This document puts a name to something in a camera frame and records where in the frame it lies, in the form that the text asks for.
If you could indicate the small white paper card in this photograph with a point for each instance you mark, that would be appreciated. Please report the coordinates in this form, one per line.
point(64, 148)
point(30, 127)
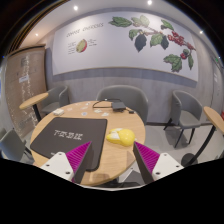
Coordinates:
point(84, 113)
point(105, 114)
point(97, 111)

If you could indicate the small white box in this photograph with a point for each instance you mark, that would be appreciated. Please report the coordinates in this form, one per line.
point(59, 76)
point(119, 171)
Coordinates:
point(58, 112)

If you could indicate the grey upholstered chair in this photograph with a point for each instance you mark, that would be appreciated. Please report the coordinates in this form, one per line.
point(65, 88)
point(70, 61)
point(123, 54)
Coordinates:
point(11, 143)
point(130, 96)
point(188, 110)
point(55, 96)

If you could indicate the ceiling spot lights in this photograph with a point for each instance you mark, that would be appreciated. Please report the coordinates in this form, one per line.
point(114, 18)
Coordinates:
point(75, 7)

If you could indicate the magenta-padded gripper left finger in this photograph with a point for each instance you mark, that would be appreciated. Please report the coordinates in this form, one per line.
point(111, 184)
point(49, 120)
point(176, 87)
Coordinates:
point(60, 165)

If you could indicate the yellow computer mouse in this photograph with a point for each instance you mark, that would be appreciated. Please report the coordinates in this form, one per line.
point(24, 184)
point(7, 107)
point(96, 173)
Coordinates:
point(124, 136)

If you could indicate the coffee plant wall mural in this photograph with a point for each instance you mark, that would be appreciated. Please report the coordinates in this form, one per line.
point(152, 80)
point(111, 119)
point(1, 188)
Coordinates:
point(110, 46)

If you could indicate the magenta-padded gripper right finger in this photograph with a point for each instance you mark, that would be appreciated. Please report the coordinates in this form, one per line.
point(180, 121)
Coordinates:
point(163, 165)

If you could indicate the black mouse pad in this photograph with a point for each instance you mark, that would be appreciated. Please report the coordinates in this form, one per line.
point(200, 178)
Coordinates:
point(70, 136)

